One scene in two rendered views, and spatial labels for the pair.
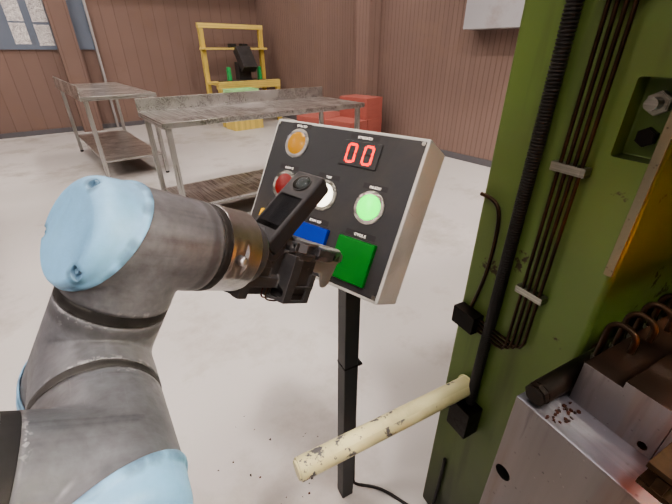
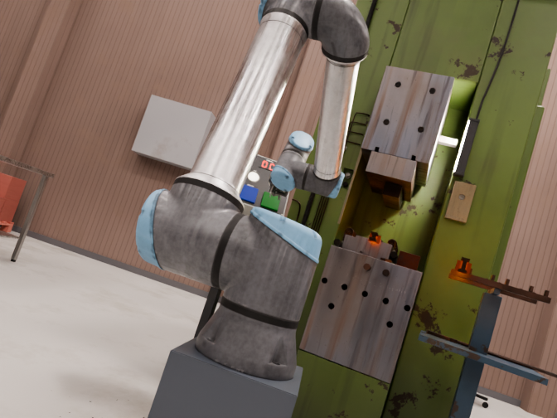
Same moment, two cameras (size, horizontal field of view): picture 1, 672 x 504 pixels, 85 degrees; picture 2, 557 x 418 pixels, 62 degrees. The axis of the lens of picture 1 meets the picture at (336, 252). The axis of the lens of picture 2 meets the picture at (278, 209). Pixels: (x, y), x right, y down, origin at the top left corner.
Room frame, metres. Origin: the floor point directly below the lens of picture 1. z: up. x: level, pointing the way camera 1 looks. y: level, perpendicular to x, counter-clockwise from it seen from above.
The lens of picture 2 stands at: (-0.86, 1.29, 0.80)
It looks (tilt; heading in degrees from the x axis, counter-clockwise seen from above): 6 degrees up; 316
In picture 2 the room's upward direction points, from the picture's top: 18 degrees clockwise
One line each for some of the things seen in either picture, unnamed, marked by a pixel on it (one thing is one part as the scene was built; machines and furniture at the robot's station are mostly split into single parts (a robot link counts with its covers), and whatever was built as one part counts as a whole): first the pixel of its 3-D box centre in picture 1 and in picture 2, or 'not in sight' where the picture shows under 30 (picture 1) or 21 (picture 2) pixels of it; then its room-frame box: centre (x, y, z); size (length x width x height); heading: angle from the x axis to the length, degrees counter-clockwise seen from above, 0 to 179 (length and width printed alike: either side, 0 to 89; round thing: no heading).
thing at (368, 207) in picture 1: (368, 207); not in sight; (0.58, -0.06, 1.09); 0.05 x 0.03 x 0.04; 28
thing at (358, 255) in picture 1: (352, 260); (270, 201); (0.54, -0.03, 1.01); 0.07 x 0.05 x 0.07; 53
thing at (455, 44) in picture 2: not in sight; (443, 52); (0.37, -0.70, 2.06); 0.44 x 0.41 x 0.47; 118
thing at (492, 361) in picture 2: not in sight; (476, 354); (-0.25, -0.47, 0.69); 0.40 x 0.30 x 0.02; 25
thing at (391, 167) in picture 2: not in sight; (392, 178); (0.34, -0.55, 1.32); 0.42 x 0.20 x 0.10; 118
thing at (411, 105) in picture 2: not in sight; (416, 131); (0.31, -0.56, 1.56); 0.42 x 0.39 x 0.40; 118
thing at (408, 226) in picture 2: not in sight; (404, 186); (0.45, -0.85, 1.37); 0.41 x 0.10 x 0.91; 28
